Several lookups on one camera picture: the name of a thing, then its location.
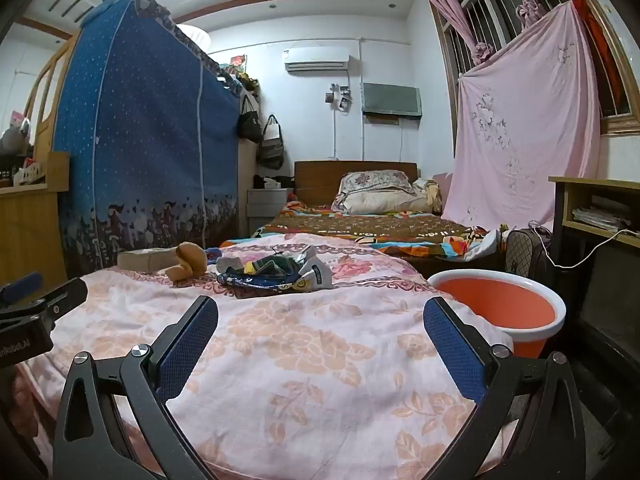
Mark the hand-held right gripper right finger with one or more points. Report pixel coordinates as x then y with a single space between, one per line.
455 355

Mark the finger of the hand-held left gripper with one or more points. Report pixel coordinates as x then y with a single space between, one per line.
65 296
22 286

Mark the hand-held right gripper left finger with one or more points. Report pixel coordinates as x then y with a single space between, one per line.
187 345

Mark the orange basin with white rim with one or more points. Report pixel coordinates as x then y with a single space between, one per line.
500 305

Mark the wooden cabinet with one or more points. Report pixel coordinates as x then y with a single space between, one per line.
30 225

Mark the brown mushroom plush toy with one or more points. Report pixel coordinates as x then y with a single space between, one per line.
187 260

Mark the cardboard box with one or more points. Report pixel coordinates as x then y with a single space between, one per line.
145 260

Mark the blue patterned snack bag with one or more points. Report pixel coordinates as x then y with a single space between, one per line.
260 282

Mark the dark green packet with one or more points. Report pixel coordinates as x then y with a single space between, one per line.
272 264

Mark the checkered brown bag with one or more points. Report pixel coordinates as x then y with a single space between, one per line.
525 260

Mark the pink floral blanket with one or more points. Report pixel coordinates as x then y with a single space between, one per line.
310 360

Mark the grey plush toy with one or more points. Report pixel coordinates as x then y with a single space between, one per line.
12 137

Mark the white nightstand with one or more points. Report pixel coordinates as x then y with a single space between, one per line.
267 210

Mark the brown colourful striped blanket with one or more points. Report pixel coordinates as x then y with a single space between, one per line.
360 227

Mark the cream bundled cloth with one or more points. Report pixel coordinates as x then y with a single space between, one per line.
430 195

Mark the cream pillow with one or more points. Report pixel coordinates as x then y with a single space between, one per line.
380 202

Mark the blue fabric wardrobe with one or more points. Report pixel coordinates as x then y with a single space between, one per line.
140 135

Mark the dark clothes heap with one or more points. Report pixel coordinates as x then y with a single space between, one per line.
272 181

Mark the floral pillow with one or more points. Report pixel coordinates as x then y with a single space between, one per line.
375 181

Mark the stack of papers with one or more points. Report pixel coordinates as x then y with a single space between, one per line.
600 217

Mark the wooden bed headboard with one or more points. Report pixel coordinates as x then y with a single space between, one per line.
315 180

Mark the black and white hanging bag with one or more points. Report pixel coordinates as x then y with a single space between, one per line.
271 147

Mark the wooden desk with shelf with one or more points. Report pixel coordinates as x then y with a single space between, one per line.
590 185

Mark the pink hanging sheet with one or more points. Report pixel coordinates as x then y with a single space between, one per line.
525 125

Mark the green cloth covered appliance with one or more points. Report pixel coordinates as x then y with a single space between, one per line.
391 100

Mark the colourful clutter pile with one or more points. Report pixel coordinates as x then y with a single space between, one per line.
240 75

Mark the round white ceiling lamp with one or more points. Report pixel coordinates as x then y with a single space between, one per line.
195 37

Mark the white air conditioner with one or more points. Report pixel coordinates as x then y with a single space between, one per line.
316 58

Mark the barred wooden window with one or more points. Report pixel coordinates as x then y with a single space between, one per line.
620 75

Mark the red hanging cloth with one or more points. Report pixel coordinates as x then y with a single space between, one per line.
597 45

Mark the curved wooden frame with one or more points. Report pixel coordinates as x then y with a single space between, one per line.
47 75

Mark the white wall socket cluster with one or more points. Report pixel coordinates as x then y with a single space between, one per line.
340 96

